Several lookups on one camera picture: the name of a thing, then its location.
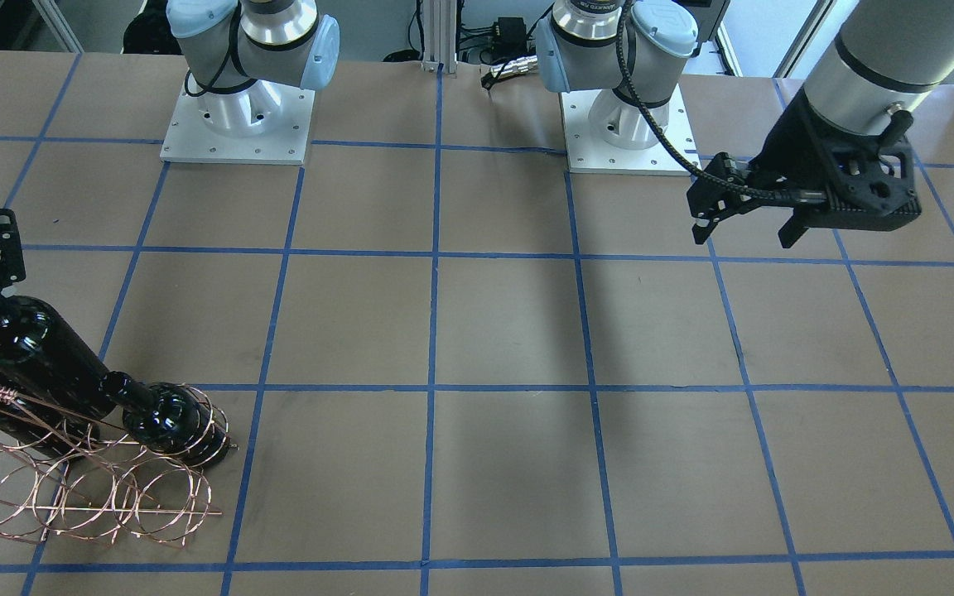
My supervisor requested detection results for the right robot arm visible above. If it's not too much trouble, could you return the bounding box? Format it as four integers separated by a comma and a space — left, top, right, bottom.
0, 1, 340, 299

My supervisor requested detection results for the dark bottle in basket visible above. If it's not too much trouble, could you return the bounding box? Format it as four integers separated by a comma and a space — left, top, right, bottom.
99, 371, 229, 469
0, 373, 101, 458

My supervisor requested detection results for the copper wire wine basket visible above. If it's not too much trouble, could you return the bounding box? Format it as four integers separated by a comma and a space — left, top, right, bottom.
0, 419, 222, 550

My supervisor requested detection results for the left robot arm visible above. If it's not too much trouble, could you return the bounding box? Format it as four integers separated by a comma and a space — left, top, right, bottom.
534, 1, 954, 248

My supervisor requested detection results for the dark glass wine bottle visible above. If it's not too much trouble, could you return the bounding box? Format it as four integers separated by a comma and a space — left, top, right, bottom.
0, 296, 117, 420

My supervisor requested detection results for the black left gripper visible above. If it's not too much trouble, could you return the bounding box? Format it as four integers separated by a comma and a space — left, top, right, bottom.
687, 90, 923, 249

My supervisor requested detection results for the aluminium frame post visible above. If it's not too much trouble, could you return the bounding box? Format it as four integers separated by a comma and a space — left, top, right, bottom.
419, 1, 460, 78

